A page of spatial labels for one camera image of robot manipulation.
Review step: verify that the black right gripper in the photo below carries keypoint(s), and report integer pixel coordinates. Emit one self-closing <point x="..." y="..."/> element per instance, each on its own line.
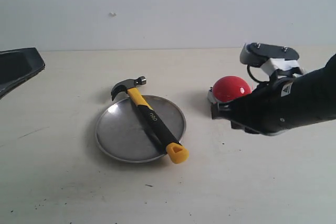
<point x="270" y="110"/>

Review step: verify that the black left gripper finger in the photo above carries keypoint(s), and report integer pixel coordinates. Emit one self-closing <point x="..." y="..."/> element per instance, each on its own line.
<point x="18" y="66"/>

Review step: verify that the red dome button grey base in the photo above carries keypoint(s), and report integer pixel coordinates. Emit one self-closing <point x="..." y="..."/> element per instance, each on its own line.
<point x="228" y="88"/>

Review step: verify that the yellow black claw hammer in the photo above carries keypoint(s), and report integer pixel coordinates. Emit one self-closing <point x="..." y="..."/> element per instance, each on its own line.
<point x="175" y="150"/>

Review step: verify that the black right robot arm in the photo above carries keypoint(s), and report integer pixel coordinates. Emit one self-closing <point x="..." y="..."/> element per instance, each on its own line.
<point x="315" y="94"/>

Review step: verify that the round stainless steel plate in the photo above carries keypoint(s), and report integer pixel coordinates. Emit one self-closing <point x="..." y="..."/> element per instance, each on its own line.
<point x="123" y="134"/>

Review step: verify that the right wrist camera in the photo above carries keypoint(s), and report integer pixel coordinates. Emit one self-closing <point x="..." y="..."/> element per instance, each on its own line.
<point x="275" y="61"/>

